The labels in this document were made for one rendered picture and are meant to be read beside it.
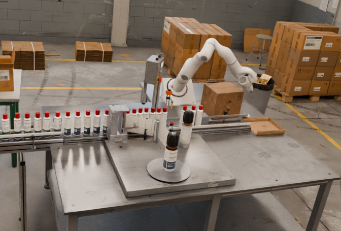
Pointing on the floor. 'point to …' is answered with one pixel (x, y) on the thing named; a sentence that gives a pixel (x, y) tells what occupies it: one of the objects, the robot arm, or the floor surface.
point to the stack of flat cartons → (26, 54)
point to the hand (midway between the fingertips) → (251, 88)
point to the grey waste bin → (258, 98)
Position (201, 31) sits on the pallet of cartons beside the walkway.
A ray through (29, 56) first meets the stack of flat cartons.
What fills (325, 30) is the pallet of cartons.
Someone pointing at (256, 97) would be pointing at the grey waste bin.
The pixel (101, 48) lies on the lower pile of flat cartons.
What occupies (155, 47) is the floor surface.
